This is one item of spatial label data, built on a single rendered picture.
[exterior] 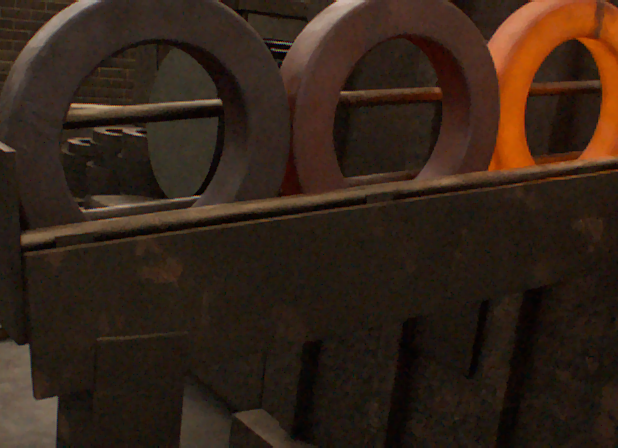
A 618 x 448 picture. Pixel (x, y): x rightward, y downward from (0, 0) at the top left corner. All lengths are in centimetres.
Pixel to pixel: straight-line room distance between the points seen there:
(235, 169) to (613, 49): 35
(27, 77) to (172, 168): 157
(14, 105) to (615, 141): 50
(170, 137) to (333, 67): 150
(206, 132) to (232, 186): 136
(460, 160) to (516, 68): 9
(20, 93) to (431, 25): 28
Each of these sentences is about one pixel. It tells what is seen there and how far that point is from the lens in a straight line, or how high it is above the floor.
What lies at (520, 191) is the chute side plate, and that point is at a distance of 70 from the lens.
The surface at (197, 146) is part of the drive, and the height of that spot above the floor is 45.
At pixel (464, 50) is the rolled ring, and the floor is 71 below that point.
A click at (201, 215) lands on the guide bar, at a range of 55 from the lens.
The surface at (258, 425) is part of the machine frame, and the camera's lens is 158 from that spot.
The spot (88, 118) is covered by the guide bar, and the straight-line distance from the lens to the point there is 60.
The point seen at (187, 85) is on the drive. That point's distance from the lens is 203.
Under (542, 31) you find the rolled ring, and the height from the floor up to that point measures 74.
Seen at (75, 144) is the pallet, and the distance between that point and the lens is 290.
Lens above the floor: 71
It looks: 12 degrees down
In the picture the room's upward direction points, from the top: 7 degrees clockwise
